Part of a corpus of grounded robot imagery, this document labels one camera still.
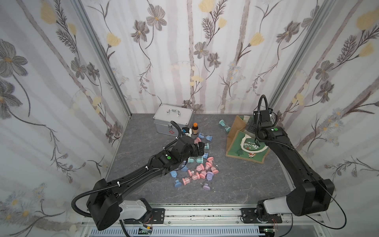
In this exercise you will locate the blue hourglass near bag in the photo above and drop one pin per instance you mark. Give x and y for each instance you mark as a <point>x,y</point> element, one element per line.
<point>204,136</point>

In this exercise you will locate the pink hourglass small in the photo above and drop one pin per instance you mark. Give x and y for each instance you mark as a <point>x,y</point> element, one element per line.
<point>209,165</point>

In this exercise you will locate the blue hourglass number 30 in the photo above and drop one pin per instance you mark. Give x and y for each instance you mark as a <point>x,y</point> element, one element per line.
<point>173,174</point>

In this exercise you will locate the pink hourglass number 15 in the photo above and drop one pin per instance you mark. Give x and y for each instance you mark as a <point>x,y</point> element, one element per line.
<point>186,181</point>

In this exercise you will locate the brown bottle orange cap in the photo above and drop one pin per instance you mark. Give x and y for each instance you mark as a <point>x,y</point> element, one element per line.
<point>194,128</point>

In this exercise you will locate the silver aluminium case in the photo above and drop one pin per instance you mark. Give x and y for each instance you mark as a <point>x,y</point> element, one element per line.
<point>167,113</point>

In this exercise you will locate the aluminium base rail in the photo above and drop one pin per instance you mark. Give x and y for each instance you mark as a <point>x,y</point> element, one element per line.
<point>211,220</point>

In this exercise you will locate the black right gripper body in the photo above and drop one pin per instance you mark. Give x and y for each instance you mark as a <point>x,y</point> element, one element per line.
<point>261,117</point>

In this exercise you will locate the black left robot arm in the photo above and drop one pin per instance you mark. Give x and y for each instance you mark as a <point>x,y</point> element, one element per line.
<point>106,203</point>

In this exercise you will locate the green burlap canvas bag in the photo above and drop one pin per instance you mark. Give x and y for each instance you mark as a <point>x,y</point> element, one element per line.
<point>241,144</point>

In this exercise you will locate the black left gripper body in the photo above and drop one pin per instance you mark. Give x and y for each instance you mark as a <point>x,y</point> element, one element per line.
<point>200,148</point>

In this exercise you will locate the green hourglass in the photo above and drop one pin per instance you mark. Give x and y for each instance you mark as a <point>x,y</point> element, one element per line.
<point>226,127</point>
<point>198,160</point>

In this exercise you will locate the pink hourglass lower pair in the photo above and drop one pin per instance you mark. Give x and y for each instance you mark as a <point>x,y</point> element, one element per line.
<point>194,175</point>

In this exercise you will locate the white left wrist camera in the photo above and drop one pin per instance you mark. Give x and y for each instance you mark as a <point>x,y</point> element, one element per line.
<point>187,131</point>

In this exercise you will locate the blue hourglass front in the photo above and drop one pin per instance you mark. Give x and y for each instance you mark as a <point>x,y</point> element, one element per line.
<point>177,183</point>

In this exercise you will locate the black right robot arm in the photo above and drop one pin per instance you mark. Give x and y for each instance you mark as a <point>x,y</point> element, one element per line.
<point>311,194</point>

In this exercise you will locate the pink hourglass upper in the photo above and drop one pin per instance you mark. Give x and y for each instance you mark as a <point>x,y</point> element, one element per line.
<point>197,140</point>

